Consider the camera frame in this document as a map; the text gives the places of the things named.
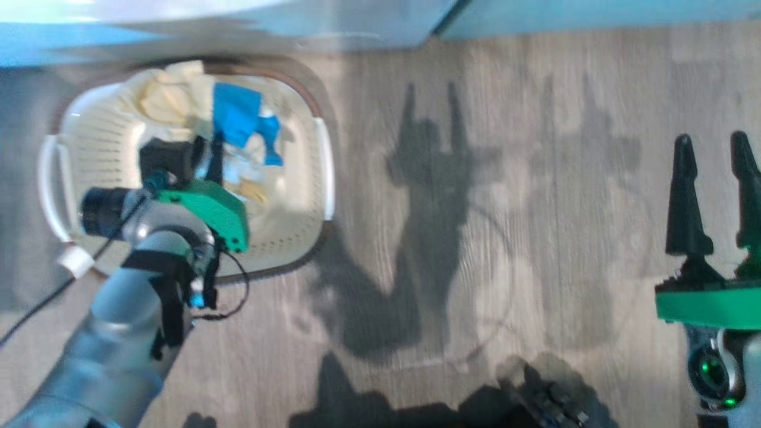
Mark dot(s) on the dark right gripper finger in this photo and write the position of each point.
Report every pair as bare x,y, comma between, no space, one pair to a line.
686,214
752,202

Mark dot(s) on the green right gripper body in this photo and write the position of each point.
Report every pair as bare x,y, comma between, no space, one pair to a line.
707,303

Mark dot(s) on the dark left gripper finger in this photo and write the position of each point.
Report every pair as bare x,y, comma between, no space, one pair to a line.
215,160

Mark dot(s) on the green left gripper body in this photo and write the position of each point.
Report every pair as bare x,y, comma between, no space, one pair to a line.
223,211

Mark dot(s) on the cream garment with blue cuffs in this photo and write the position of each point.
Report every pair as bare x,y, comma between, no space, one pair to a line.
238,116

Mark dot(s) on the pale yellow garment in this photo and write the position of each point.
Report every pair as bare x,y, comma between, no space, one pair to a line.
166,98

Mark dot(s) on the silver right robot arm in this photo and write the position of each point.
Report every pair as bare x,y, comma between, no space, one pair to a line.
731,374

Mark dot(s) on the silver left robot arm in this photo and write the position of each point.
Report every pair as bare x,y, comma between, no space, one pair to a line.
113,333

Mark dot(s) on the white front-load washing machine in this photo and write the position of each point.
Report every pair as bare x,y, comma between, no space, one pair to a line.
267,30

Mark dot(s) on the cream perforated laundry basket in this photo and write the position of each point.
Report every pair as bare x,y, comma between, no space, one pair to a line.
291,208

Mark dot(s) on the black cylindrical wrist motor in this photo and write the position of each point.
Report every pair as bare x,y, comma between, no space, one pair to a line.
104,211

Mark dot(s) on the plain pale green cabinet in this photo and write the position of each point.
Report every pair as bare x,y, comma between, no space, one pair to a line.
594,15

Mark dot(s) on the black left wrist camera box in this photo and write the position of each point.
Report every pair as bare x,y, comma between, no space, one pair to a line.
166,159

